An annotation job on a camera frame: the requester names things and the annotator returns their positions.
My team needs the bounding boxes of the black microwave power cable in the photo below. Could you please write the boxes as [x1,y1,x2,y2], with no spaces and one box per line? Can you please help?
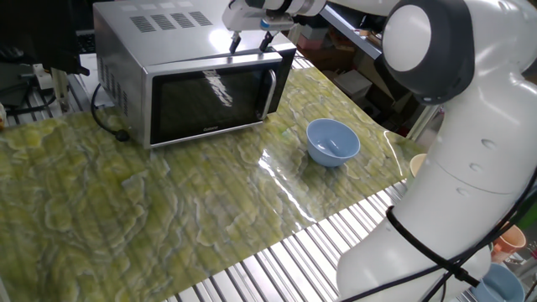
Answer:
[90,82,131,143]

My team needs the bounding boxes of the cream and green bowl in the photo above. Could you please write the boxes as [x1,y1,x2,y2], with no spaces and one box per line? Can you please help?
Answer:
[409,153,429,180]

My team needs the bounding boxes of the silver table leg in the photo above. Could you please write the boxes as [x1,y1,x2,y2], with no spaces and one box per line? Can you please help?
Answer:
[404,102,441,142]

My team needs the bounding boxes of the silver microwave oven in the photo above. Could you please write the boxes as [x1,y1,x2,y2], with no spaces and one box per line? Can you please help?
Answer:
[92,0,298,149]

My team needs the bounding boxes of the white paper sheet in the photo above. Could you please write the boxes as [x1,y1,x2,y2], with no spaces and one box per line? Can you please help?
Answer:
[78,50,114,108]

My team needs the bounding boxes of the grey workbench edge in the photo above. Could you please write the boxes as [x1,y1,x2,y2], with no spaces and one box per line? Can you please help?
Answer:
[319,3,383,60]

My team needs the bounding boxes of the large black box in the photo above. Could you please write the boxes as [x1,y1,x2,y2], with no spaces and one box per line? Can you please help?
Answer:
[0,0,94,77]

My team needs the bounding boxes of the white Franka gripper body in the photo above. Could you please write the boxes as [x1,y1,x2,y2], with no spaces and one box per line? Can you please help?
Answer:
[222,0,295,34]

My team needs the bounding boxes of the grey cardboard box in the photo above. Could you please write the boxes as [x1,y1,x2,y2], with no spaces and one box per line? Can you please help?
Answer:
[333,69,373,104]

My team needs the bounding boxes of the light blue bowl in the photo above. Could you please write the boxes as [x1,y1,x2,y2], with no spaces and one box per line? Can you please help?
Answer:
[305,117,362,169]

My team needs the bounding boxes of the orange cup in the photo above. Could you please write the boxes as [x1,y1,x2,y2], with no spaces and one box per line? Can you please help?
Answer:
[489,224,528,264]

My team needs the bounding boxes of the short aluminium post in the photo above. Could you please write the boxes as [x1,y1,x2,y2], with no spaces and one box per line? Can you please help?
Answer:
[50,68,71,113]

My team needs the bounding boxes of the black keyboard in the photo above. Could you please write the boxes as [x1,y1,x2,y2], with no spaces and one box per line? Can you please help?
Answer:
[76,29,98,55]

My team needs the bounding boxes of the light blue cup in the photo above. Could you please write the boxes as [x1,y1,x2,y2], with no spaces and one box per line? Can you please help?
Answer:
[469,263,526,302]

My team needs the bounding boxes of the green marble pattern mat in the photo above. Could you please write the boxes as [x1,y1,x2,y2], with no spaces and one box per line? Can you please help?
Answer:
[0,68,425,302]

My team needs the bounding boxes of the white power strip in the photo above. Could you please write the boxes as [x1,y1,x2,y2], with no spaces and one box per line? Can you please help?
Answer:
[31,62,56,91]

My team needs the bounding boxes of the black floor cable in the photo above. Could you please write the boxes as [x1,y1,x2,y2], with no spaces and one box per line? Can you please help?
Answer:
[3,92,59,119]

